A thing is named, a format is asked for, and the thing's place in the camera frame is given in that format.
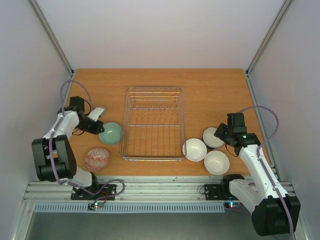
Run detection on teal ceramic bowl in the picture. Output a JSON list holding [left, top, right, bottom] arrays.
[[98, 122, 123, 145]]

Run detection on red patterned bowl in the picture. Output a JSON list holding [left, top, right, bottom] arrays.
[[85, 147, 110, 172]]

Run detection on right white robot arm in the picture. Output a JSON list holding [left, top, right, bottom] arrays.
[[214, 112, 301, 239]]

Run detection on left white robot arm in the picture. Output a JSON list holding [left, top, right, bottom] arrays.
[[31, 96, 106, 199]]

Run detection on white bowl black outside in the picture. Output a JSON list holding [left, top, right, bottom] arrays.
[[202, 127, 224, 150]]

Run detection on white bowl front right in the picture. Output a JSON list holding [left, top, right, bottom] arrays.
[[204, 150, 230, 175]]

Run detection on white bowl left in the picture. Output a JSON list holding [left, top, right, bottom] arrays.
[[182, 138, 207, 162]]

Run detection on right circuit board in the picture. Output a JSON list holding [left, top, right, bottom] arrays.
[[224, 201, 242, 209]]

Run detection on circuit board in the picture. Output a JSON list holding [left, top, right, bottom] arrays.
[[87, 202, 104, 211], [224, 201, 242, 209]]

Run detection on left circuit board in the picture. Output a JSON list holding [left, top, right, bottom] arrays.
[[87, 202, 104, 211]]

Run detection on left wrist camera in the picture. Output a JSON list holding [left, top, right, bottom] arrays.
[[88, 107, 106, 122]]

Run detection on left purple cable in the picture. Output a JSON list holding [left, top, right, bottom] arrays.
[[48, 80, 126, 201]]

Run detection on purple cable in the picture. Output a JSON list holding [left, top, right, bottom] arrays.
[[48, 80, 126, 201], [238, 105, 296, 240]]

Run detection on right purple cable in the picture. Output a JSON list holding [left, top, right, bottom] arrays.
[[238, 105, 296, 240]]

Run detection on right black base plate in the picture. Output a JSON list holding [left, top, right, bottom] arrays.
[[204, 184, 225, 201]]

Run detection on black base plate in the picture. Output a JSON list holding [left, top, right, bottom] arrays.
[[70, 183, 118, 201], [204, 184, 225, 201]]

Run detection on metal wire dish rack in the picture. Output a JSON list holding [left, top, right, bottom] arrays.
[[119, 87, 187, 162]]

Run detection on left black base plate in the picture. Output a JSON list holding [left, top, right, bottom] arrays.
[[70, 183, 118, 201]]

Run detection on aluminium rail frame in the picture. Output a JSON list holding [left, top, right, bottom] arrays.
[[22, 175, 222, 203]]

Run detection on grey slotted cable duct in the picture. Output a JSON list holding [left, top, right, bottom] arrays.
[[33, 202, 225, 214]]

